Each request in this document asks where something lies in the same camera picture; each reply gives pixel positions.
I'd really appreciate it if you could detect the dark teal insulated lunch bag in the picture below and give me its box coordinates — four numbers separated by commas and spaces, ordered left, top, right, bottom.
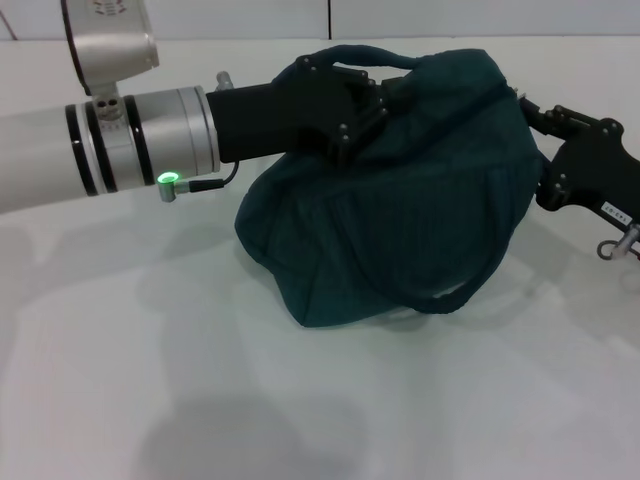
233, 43, 547, 331

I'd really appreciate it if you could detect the left arm cable with connector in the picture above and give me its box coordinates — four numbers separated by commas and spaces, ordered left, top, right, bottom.
155, 72, 240, 205

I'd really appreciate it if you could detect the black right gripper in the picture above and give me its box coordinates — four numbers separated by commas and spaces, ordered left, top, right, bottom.
519, 97, 640, 225

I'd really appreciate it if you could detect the arm cable with connector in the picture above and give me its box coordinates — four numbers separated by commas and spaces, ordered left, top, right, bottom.
597, 223, 640, 262
155, 72, 240, 205

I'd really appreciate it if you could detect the right arm cable with connector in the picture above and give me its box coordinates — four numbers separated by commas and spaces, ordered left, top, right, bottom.
597, 223, 640, 262

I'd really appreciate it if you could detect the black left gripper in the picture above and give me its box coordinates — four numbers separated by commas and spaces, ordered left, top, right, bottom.
204, 54, 407, 167

